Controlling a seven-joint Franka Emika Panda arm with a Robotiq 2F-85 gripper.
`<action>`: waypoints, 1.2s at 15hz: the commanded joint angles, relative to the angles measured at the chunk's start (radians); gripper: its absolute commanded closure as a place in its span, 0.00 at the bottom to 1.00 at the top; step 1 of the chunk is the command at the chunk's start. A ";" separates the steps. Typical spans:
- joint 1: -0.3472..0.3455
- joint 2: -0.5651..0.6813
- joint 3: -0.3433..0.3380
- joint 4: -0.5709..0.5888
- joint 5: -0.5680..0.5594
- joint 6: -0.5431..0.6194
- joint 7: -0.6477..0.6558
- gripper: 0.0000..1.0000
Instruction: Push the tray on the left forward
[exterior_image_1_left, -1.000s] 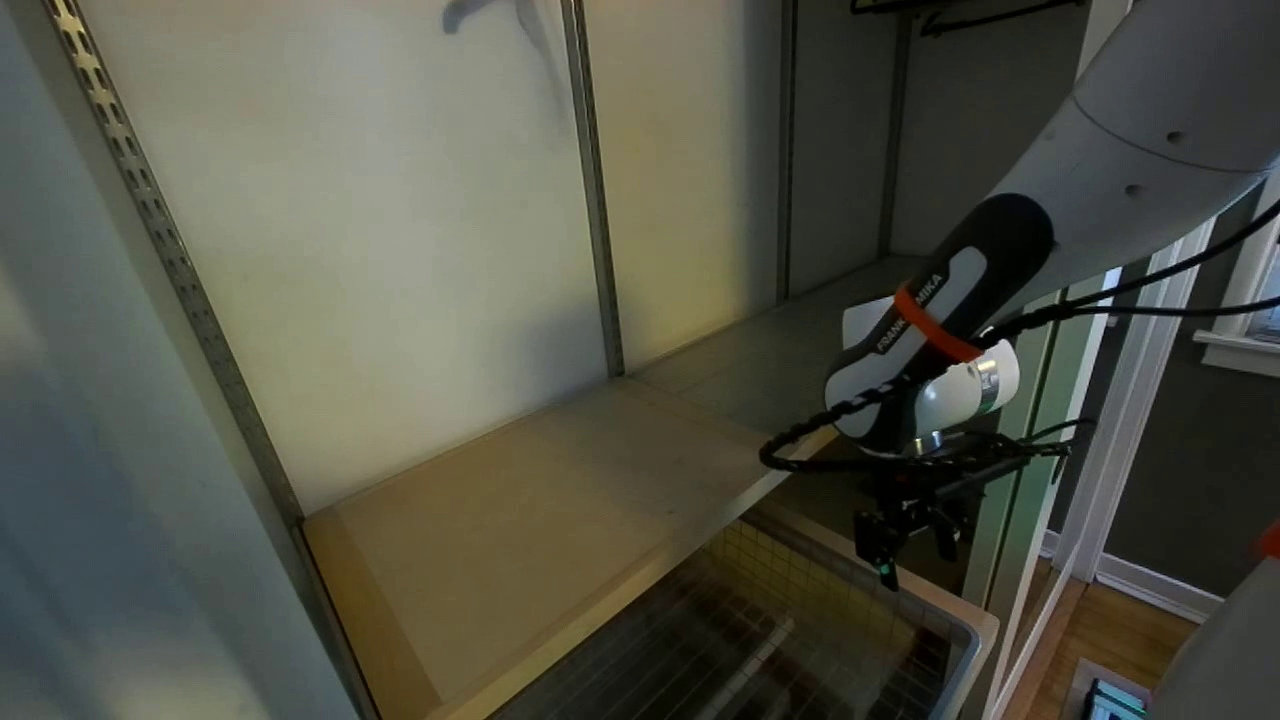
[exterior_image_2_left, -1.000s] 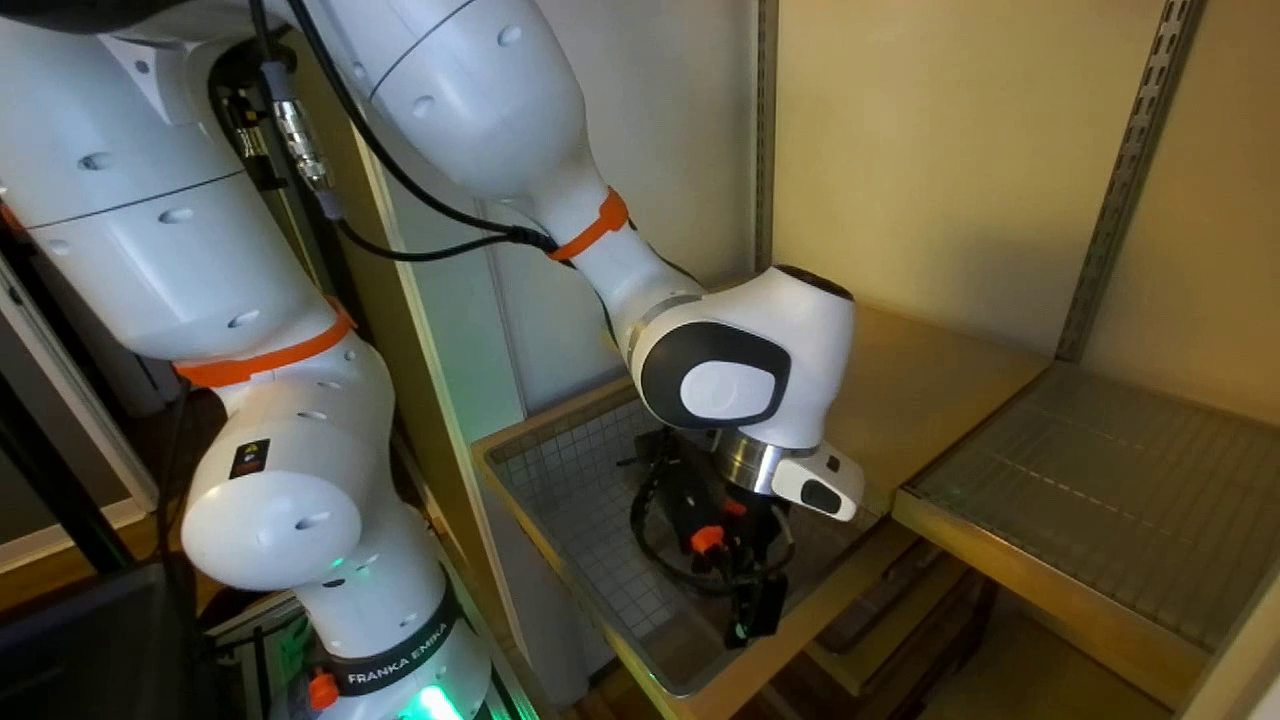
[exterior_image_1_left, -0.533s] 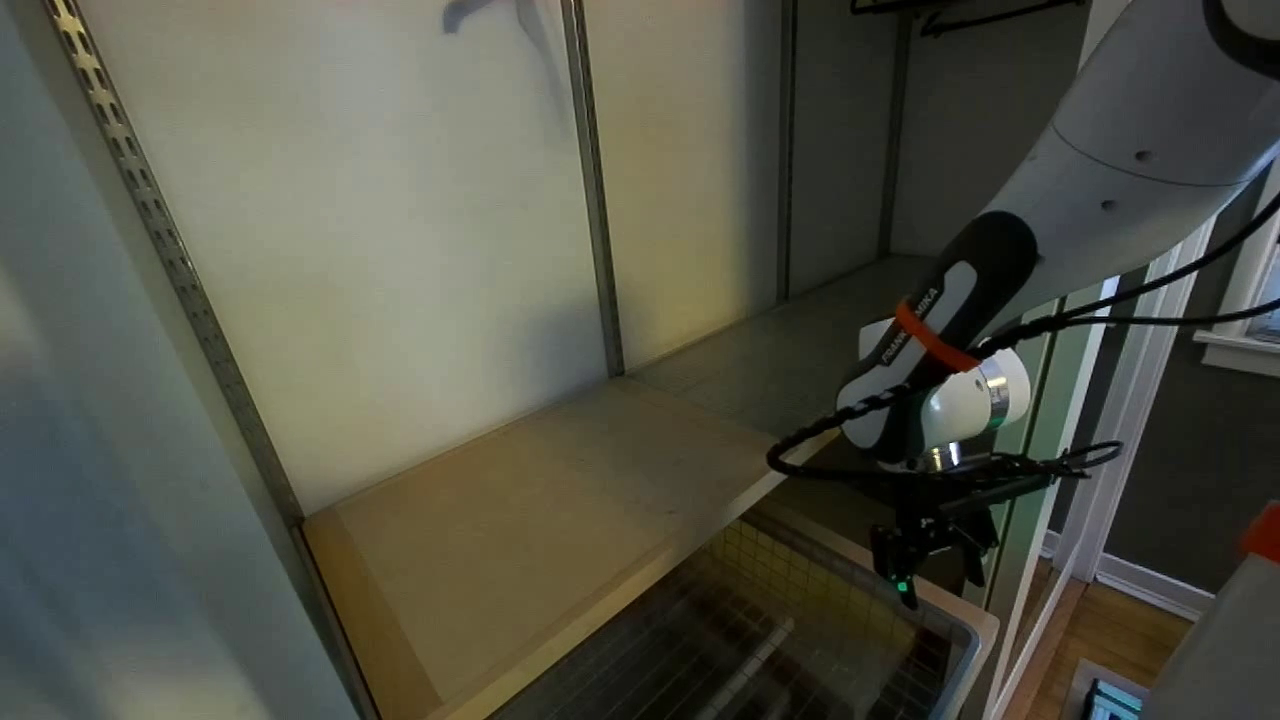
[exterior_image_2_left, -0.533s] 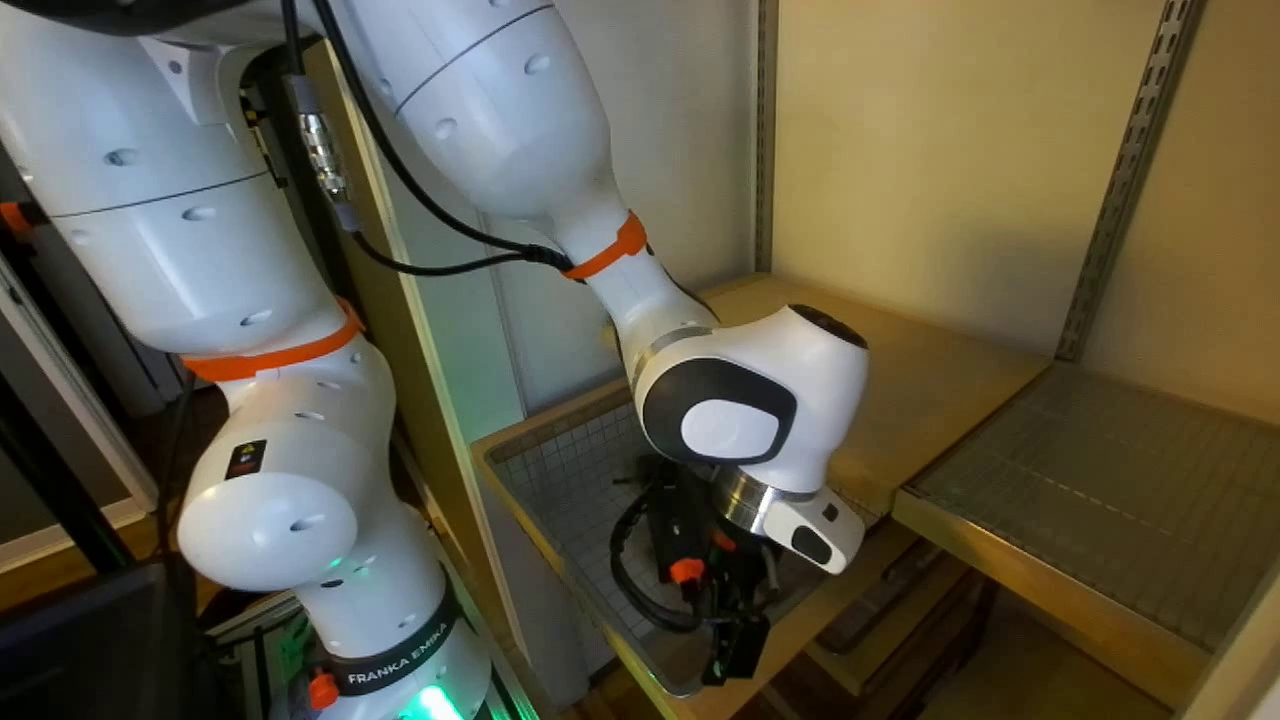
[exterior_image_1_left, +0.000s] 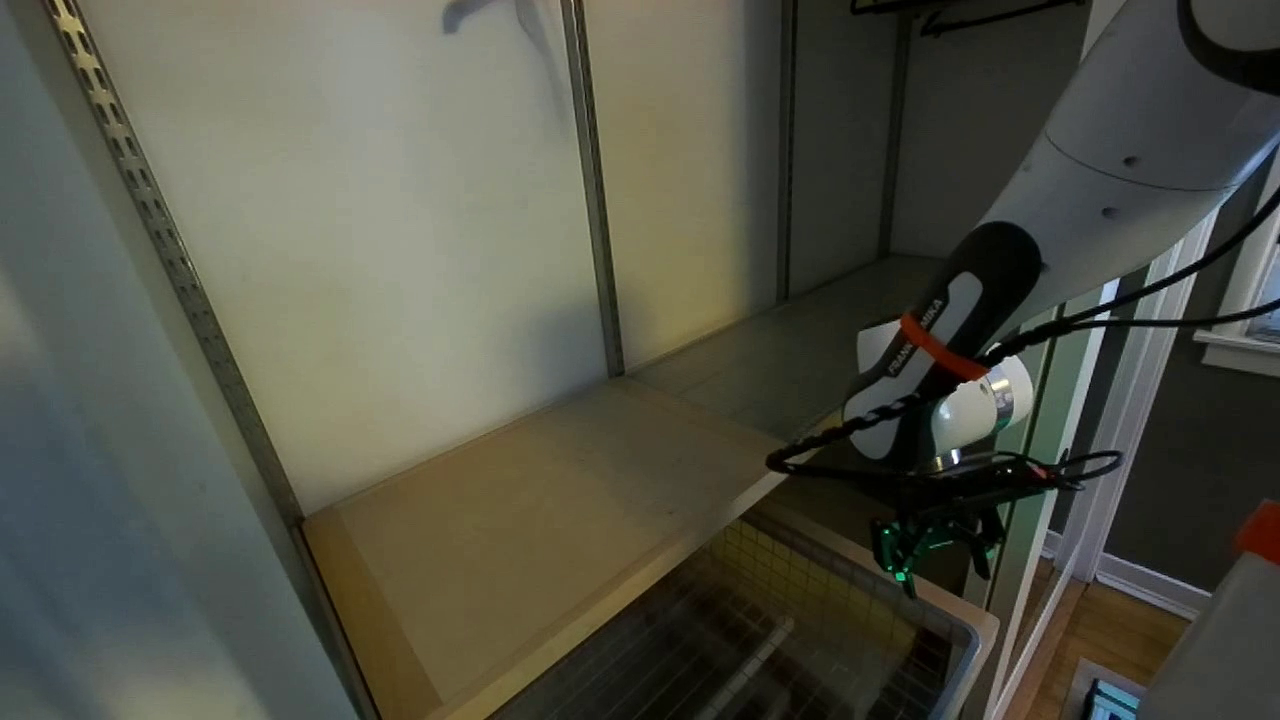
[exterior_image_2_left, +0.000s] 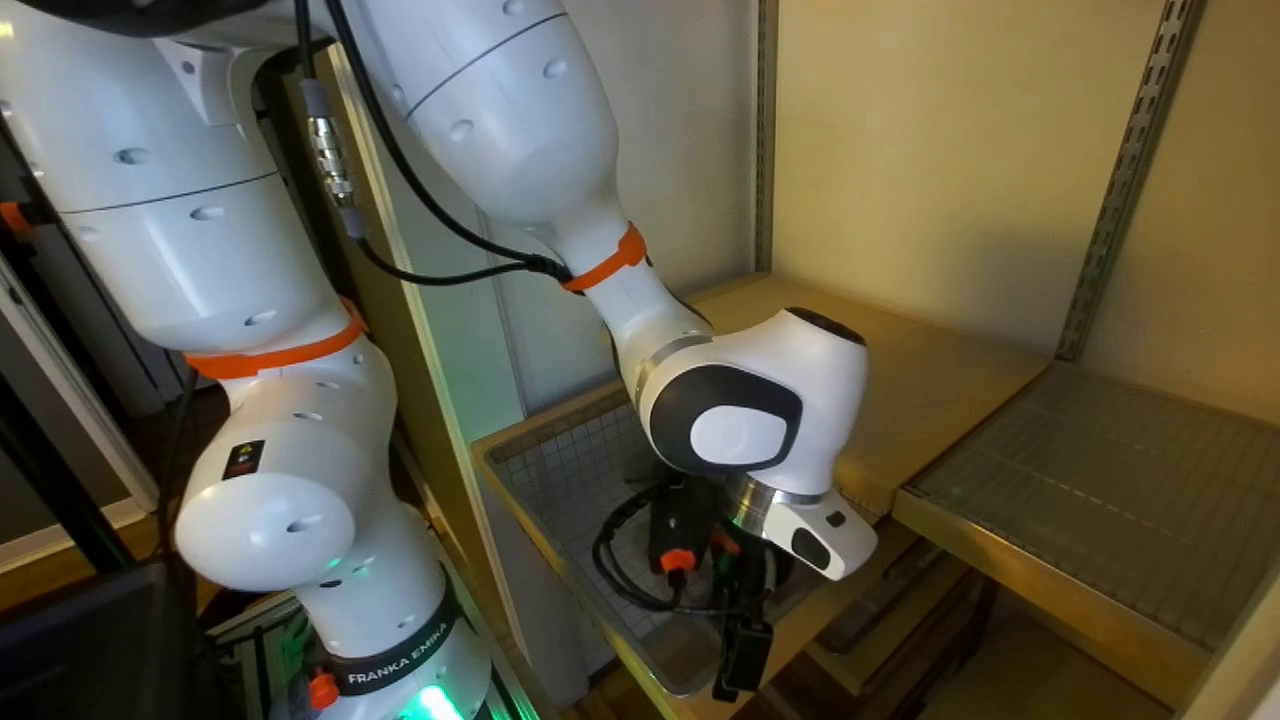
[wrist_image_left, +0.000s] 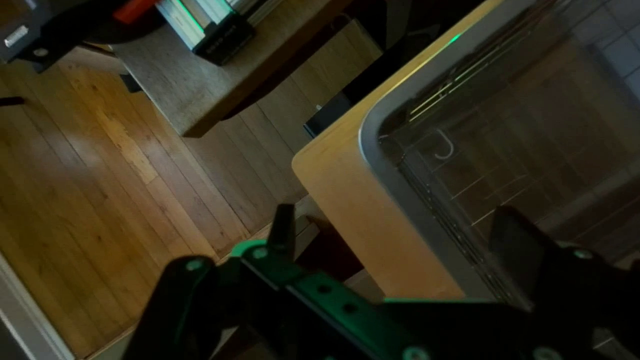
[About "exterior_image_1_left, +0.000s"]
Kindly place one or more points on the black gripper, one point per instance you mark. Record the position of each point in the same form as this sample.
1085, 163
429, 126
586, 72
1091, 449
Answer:
935, 514

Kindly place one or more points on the wire mesh tray with frame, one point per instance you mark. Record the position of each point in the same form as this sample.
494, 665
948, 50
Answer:
769, 623

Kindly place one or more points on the white black Franka robot arm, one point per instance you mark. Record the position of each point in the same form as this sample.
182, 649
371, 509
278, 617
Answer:
1166, 112

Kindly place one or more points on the wooden shelf board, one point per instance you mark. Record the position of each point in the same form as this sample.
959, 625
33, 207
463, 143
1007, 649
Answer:
476, 570

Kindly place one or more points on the metal shelf upright middle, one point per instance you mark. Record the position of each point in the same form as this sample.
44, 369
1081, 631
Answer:
595, 180

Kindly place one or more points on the slotted metal shelf upright left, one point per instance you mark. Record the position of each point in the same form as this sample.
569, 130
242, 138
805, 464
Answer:
266, 480

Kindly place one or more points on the white door frame post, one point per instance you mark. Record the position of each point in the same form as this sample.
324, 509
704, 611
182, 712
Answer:
1063, 374

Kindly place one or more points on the white window frame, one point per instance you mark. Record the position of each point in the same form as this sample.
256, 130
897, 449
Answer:
1245, 334

